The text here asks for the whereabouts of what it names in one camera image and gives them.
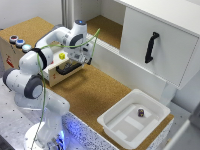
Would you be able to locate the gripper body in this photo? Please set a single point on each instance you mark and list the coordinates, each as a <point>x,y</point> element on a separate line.
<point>81,54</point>

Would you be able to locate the wooden drawer box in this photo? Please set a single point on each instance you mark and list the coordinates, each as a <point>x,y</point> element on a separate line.
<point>26,31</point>

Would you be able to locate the red button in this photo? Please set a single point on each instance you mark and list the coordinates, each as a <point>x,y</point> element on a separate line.
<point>13,38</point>

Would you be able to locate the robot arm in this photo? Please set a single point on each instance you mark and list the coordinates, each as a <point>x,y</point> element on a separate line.
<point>31,65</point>

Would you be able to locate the purple block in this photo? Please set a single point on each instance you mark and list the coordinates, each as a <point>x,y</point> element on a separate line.
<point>141,112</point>

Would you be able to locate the yellow block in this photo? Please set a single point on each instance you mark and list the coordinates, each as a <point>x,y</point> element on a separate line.
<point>61,56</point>

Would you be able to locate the wooden drawer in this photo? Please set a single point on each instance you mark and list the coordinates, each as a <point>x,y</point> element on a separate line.
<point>61,71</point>

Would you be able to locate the white plastic box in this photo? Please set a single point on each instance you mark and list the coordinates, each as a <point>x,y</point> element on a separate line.
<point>133,117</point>

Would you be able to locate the white cabinet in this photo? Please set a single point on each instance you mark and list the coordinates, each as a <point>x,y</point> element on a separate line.
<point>140,71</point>

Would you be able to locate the green button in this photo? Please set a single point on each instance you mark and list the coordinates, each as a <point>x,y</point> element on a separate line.
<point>26,47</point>

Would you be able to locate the white sliding door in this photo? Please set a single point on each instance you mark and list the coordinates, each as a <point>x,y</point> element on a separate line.
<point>156,46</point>

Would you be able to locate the blue button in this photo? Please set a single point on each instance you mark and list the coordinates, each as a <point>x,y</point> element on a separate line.
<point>20,42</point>

